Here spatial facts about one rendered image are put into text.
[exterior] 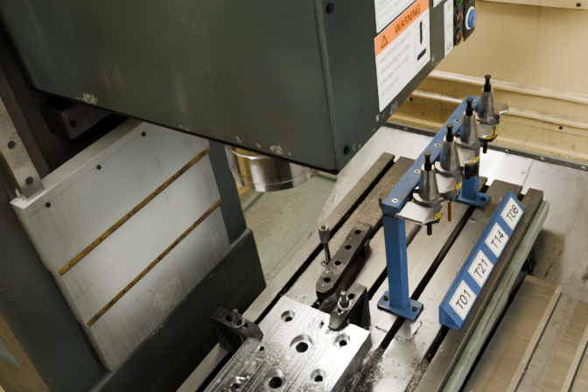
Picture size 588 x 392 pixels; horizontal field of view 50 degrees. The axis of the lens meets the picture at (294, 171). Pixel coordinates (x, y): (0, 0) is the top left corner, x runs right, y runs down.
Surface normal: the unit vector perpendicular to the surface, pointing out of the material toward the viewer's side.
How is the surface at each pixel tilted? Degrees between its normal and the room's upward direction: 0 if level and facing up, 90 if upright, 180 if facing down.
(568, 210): 24
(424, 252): 0
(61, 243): 91
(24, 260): 90
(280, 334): 0
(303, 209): 0
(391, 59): 90
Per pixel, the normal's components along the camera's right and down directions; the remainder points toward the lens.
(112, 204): 0.81, 0.24
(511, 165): -0.36, -0.50
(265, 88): -0.55, 0.56
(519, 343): -0.07, -0.86
